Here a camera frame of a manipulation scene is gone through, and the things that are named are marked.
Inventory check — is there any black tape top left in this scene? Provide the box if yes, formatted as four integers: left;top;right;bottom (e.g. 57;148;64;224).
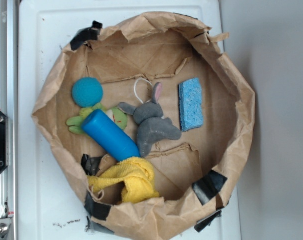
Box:
70;21;103;51

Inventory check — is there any blue sponge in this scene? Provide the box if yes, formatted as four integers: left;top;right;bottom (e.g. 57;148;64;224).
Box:
178;77;204;132

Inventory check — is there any brown paper bag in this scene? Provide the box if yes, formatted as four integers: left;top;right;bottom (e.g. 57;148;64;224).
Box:
32;12;255;240

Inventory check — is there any aluminium frame rail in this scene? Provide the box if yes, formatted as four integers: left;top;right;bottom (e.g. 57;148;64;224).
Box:
0;0;20;240

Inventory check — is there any black tape inside bag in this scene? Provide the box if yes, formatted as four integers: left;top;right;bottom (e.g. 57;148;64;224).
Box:
81;154;103;176

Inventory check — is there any grey plush bunny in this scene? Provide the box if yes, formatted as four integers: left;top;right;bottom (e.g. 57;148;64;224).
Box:
118;82;182;158

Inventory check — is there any black tape bottom right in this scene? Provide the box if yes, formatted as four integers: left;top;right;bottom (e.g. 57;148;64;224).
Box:
192;170;228;206

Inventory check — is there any black tape bottom left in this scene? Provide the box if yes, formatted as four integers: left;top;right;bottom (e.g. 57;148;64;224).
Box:
84;191;112;221

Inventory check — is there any blue plastic bottle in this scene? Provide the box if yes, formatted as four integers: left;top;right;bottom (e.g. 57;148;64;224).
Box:
81;109;141;162

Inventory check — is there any green plush toy blue head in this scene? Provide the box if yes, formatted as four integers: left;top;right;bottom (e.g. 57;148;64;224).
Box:
66;77;128;135

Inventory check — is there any yellow cloth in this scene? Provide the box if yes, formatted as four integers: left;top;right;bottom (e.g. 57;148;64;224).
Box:
87;157;160;204

